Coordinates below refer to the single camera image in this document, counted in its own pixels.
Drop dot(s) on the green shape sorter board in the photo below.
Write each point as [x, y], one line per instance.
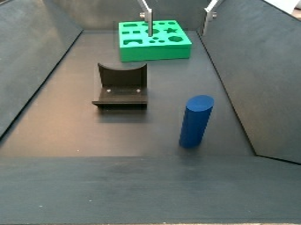
[169, 43]

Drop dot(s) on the blue oval cylinder peg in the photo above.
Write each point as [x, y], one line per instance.
[196, 120]

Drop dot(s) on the black curved holder bracket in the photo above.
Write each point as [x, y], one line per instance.
[123, 86]

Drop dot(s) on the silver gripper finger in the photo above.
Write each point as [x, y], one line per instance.
[209, 15]
[146, 14]

